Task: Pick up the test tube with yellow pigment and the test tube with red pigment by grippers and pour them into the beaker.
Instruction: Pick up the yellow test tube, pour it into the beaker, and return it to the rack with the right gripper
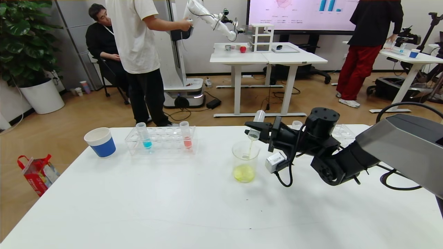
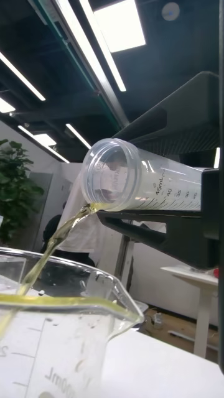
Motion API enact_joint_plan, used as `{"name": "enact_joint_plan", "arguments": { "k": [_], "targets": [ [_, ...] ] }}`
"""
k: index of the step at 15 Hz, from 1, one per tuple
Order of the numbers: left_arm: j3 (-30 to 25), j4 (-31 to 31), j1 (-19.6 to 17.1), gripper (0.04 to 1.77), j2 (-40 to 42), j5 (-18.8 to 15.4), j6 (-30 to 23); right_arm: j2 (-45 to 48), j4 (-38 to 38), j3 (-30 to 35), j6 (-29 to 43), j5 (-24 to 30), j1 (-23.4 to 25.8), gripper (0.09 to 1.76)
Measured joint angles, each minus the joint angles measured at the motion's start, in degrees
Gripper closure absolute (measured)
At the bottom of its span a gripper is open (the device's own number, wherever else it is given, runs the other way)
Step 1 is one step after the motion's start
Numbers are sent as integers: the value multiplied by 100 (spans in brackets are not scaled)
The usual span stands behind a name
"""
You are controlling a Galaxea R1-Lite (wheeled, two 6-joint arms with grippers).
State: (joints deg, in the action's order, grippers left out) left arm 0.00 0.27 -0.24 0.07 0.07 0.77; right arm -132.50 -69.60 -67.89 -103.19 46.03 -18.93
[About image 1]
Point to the black wheeled robot base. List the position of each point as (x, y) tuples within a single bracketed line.
[(391, 89)]

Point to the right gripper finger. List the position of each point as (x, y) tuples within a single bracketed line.
[(265, 137), (267, 127)]

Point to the white mini drawer unit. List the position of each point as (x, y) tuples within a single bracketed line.
[(261, 39)]

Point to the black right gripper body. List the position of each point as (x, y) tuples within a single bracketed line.
[(276, 134)]

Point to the seated person in black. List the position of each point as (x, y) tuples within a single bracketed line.
[(99, 40)]

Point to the red paper shopping bag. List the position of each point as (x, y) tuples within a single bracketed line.
[(37, 175)]

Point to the clear acrylic test tube rack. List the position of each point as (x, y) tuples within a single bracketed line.
[(344, 133), (165, 141)]

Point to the black screen stand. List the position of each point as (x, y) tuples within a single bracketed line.
[(311, 72)]

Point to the test tube with red liquid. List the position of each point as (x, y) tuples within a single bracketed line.
[(297, 124), (186, 139)]

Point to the black tripod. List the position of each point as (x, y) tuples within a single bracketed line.
[(432, 18)]

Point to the blue white paper cup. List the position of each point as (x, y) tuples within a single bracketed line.
[(103, 146)]

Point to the test tube with blue liquid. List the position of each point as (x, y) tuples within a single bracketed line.
[(144, 136)]

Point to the white humanoid robot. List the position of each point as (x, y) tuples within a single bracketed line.
[(171, 69)]

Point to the person in white t-shirt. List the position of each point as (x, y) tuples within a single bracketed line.
[(133, 38)]

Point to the red apple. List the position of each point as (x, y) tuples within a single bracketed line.
[(242, 49)]

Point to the black power adapter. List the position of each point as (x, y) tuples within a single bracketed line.
[(214, 104)]

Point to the grey tablet pad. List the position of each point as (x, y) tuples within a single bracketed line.
[(287, 50)]

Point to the long white desk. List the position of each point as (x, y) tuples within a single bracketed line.
[(415, 57)]

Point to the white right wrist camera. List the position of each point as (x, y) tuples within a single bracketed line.
[(275, 162)]

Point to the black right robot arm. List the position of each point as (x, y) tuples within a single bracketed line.
[(401, 148)]

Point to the green plant in white pot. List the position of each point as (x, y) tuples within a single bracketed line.
[(42, 98)]

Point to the clear glass beaker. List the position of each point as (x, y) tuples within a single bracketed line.
[(244, 173)]

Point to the small blue paper cup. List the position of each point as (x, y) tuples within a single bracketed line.
[(414, 54)]

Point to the test tube with yellow liquid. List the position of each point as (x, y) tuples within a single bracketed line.
[(259, 117)]

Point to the person in red trousers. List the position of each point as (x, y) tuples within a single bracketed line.
[(360, 69)]

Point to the white standing desk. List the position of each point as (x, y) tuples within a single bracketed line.
[(294, 58), (235, 58)]

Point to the black camera rig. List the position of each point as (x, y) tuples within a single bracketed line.
[(410, 35)]

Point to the small white drink cup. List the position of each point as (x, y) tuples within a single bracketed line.
[(79, 92)]

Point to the large wall display screen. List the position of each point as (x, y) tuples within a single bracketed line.
[(301, 17)]

